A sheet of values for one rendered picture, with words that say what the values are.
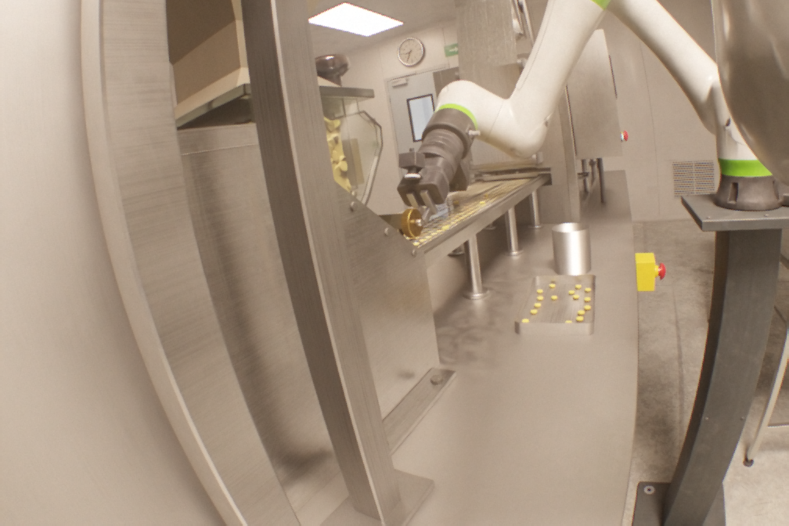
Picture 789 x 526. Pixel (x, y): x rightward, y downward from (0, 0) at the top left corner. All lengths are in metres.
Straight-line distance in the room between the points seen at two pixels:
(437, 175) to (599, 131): 0.77
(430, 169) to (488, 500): 0.48
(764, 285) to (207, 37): 0.95
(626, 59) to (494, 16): 3.56
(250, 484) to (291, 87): 0.20
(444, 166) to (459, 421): 0.39
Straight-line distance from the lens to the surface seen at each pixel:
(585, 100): 1.30
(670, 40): 0.97
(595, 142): 1.30
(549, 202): 1.28
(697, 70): 0.96
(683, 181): 4.82
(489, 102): 0.81
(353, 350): 0.26
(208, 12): 0.42
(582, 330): 0.59
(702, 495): 1.20
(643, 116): 4.75
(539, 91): 0.80
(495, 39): 1.29
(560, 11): 0.81
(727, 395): 0.98
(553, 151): 1.26
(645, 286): 1.00
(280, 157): 0.23
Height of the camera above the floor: 1.08
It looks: 11 degrees down
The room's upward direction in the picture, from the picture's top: 9 degrees counter-clockwise
